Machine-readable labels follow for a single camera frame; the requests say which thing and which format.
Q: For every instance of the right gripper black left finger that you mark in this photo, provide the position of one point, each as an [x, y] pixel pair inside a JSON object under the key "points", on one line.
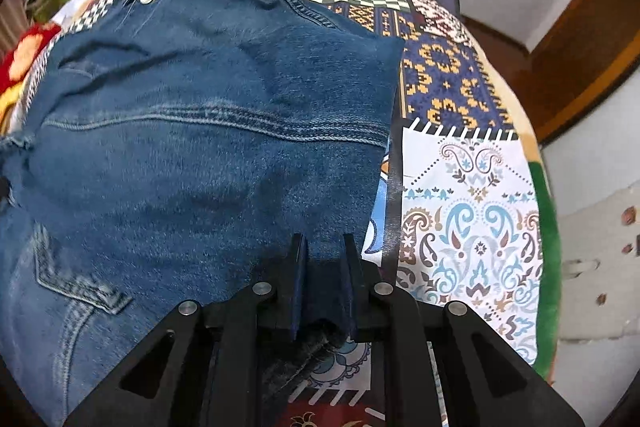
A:
{"points": [[202, 365]]}

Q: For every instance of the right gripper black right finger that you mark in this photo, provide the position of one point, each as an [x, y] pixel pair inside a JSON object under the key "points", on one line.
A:
{"points": [[444, 365]]}

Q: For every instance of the blue denim jacket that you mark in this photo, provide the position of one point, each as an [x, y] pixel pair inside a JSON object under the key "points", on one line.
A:
{"points": [[171, 152]]}

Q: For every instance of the patchwork patterned bedspread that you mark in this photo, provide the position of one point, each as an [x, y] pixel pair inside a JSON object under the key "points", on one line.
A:
{"points": [[459, 214]]}

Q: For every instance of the yellow orange fleece blanket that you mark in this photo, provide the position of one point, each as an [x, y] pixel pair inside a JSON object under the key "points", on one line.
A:
{"points": [[8, 101]]}

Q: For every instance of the red and cream plush blanket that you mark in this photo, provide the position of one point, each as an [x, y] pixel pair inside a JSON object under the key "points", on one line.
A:
{"points": [[17, 62]]}

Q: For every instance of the striped pink curtain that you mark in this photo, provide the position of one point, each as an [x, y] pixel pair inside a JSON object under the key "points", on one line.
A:
{"points": [[13, 24]]}

